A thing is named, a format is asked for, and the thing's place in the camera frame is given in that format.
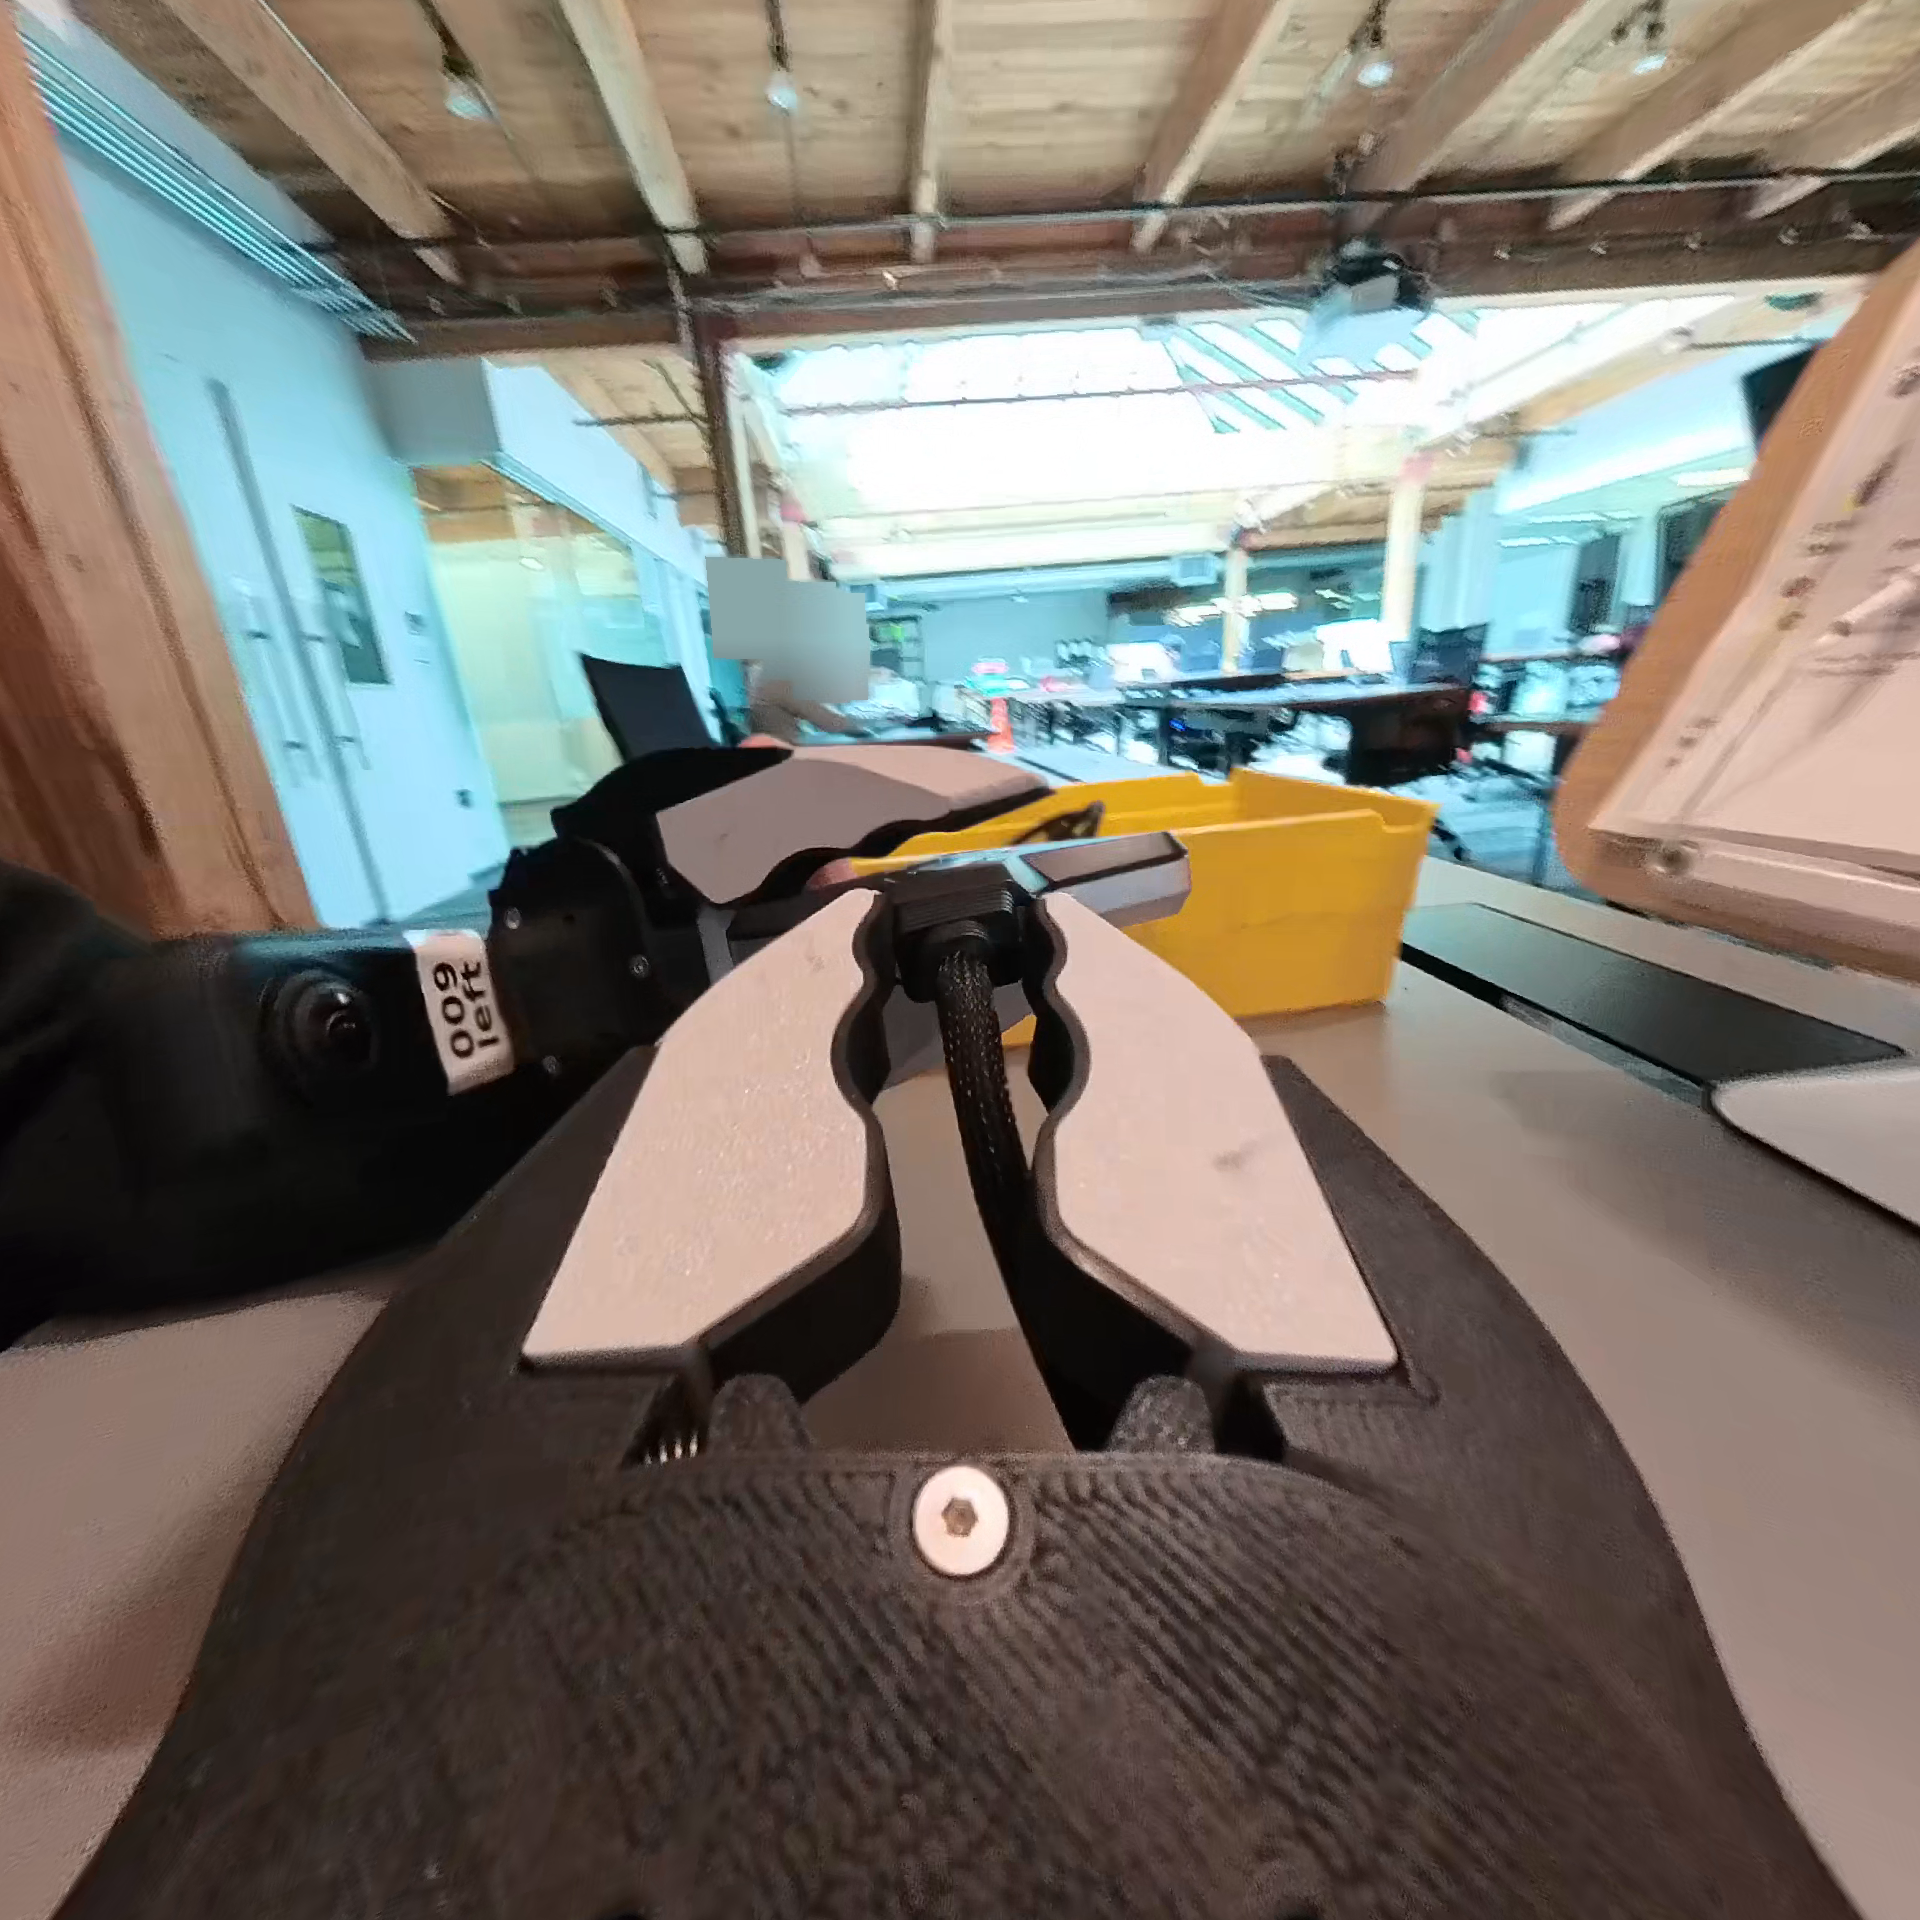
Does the grey desk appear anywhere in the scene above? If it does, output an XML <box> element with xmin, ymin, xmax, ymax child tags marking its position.
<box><xmin>0</xmin><ymin>854</ymin><xmax>1920</xmax><ymax>1920</ymax></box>

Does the blue banner instruction sheet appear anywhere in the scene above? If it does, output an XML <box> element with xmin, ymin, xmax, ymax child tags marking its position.
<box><xmin>1592</xmin><ymin>322</ymin><xmax>1920</xmax><ymax>880</ymax></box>

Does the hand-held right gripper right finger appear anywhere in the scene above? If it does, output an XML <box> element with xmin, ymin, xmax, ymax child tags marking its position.
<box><xmin>1027</xmin><ymin>892</ymin><xmax>1401</xmax><ymax>1377</ymax></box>

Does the yellow plastic bin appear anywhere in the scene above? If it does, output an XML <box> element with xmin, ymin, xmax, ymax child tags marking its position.
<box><xmin>855</xmin><ymin>767</ymin><xmax>1440</xmax><ymax>1052</ymax></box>

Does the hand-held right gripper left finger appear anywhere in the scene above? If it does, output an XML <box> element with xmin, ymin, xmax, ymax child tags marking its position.
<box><xmin>520</xmin><ymin>888</ymin><xmax>906</xmax><ymax>1374</ymax></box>

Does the grey metal adapter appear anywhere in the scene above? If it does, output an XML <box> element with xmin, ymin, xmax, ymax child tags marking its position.
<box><xmin>878</xmin><ymin>832</ymin><xmax>1194</xmax><ymax>924</ymax></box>

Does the black desk cable cover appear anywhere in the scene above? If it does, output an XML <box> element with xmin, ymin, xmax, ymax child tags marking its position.
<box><xmin>1400</xmin><ymin>895</ymin><xmax>1907</xmax><ymax>1087</ymax></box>

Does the black office chair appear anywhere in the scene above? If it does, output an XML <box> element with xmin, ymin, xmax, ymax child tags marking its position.
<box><xmin>577</xmin><ymin>650</ymin><xmax>723</xmax><ymax>759</ymax></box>

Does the black braided cable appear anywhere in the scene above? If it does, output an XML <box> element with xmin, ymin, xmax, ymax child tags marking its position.
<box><xmin>883</xmin><ymin>865</ymin><xmax>1143</xmax><ymax>1454</ymax></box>

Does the wooden post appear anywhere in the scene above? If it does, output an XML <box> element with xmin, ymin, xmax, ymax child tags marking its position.
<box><xmin>0</xmin><ymin>0</ymin><xmax>321</xmax><ymax>935</ymax></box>

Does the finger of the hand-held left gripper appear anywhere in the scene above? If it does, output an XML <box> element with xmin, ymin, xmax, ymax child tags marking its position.
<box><xmin>656</xmin><ymin>744</ymin><xmax>1057</xmax><ymax>905</ymax></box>
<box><xmin>702</xmin><ymin>895</ymin><xmax>866</xmax><ymax>980</ymax></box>

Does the white double door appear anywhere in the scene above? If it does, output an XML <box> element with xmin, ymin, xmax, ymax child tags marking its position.
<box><xmin>202</xmin><ymin>375</ymin><xmax>395</xmax><ymax>903</ymax></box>

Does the wooden document stand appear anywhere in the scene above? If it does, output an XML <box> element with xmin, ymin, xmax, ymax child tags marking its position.
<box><xmin>1553</xmin><ymin>240</ymin><xmax>1920</xmax><ymax>1224</ymax></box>

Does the ceiling projector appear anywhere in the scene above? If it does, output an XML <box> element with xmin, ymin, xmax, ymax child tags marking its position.
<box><xmin>1303</xmin><ymin>247</ymin><xmax>1433</xmax><ymax>353</ymax></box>

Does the dark work table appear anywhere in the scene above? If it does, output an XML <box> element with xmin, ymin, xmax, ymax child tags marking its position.
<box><xmin>1008</xmin><ymin>679</ymin><xmax>1480</xmax><ymax>788</ymax></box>

